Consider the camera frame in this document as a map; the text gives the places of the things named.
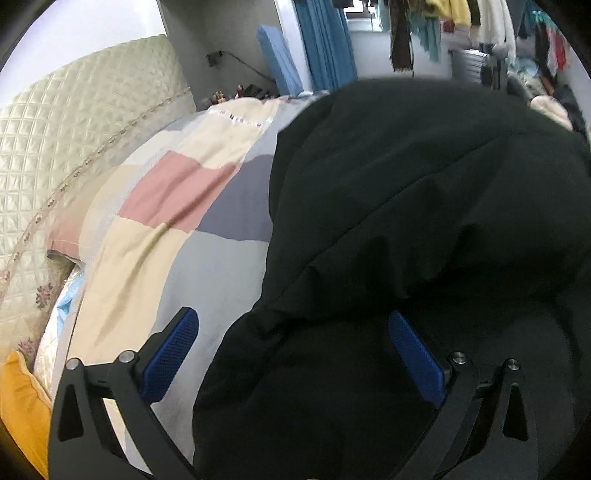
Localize black puffer jacket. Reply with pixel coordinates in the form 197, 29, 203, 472
192, 79, 590, 479

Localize yellow crown cushion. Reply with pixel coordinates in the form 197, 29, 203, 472
1, 350, 52, 479

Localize light blue cloth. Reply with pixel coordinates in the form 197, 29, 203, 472
55, 274, 84, 337

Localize patchwork colour-block duvet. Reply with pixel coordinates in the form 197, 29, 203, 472
48, 96, 312, 458

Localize cream quilted headboard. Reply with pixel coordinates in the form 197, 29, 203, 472
1, 35, 195, 363

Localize cream plush pile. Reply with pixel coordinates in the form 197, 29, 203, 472
529, 95, 574, 131

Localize bedside clutter bottles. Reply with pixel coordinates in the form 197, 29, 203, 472
209, 84, 276, 105

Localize grey ribbed suitcase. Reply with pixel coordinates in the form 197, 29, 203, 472
449, 49, 507, 90

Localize blue covered chair back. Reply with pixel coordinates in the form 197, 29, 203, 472
256, 25, 304, 97

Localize plaid brown scarf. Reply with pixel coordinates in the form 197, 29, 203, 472
388, 0, 414, 72

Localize white hoodie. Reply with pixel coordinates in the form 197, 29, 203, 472
470, 0, 517, 62

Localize teal hanging garment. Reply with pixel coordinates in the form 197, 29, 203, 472
409, 12, 442, 63

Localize blue curtain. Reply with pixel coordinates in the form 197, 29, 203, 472
294, 0, 358, 91

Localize yellow fleece jacket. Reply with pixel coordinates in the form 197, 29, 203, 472
426, 0, 472, 26

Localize black power cable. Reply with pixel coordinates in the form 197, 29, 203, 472
206, 50, 279, 86

